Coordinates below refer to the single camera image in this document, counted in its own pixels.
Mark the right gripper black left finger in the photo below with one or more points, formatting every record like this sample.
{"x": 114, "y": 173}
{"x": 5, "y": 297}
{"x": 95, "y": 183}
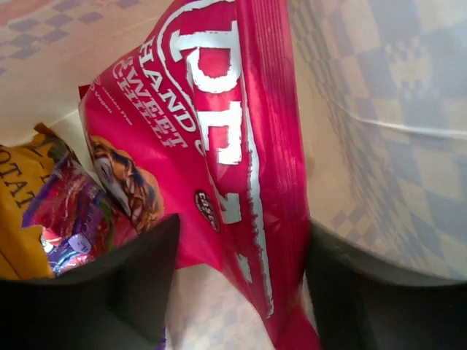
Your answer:
{"x": 118, "y": 301}

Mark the pink Real snack packet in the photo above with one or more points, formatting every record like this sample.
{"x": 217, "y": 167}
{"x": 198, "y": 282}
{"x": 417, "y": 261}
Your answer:
{"x": 201, "y": 120}

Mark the orange snack packet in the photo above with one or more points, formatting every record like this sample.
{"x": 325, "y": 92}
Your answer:
{"x": 25, "y": 169}

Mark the blue patterned paper bag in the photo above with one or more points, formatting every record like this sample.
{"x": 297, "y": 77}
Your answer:
{"x": 381, "y": 89}

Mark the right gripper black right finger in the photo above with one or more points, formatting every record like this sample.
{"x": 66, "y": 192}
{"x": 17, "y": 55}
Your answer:
{"x": 361, "y": 301}

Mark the purple snack packet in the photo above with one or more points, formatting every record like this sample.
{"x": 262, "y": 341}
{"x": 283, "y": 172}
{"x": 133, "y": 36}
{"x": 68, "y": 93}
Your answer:
{"x": 76, "y": 218}

